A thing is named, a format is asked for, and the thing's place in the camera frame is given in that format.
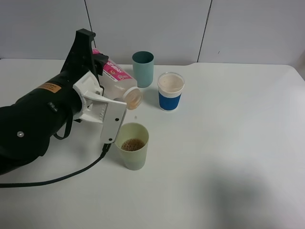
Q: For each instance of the teal plastic cup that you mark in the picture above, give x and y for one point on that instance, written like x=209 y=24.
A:
x=143 y=66

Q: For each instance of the blue sleeved paper cup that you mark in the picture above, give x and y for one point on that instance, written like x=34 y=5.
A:
x=170 y=87

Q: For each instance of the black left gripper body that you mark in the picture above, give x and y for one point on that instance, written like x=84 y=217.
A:
x=95 y=64

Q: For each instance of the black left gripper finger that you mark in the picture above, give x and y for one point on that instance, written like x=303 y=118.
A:
x=82 y=44

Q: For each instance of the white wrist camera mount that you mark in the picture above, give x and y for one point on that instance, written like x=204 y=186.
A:
x=96 y=108

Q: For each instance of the light green plastic cup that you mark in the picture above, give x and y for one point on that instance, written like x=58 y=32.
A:
x=132 y=143

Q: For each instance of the clear plastic drink bottle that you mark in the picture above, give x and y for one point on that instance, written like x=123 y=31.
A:
x=117 y=83

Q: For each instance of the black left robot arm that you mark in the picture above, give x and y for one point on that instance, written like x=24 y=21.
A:
x=27 y=126

